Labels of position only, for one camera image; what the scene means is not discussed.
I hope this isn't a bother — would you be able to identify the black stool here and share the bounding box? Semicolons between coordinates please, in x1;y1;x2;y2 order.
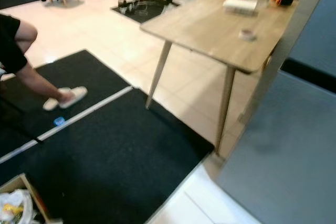
0;95;44;144

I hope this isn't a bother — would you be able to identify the person in black shorts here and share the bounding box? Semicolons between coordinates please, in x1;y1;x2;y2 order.
0;14;71;104

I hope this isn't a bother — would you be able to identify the white lidded container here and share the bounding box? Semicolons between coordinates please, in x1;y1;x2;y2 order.
223;0;258;15

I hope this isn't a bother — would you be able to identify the large black floor mat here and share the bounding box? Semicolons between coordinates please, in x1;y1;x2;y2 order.
0;88;215;224
0;50;133;156

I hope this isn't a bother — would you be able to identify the beige slipper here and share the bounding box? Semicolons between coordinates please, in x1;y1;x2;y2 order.
59;86;88;110
43;97;61;112

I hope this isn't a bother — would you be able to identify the beige masking tape roll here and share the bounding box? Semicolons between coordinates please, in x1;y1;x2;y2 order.
239;29;258;41

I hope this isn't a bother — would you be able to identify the white floor tape strip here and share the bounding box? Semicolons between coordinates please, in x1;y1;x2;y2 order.
0;86;134;163

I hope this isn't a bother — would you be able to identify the cardboard box with red label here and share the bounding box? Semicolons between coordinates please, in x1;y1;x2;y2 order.
0;173;53;224

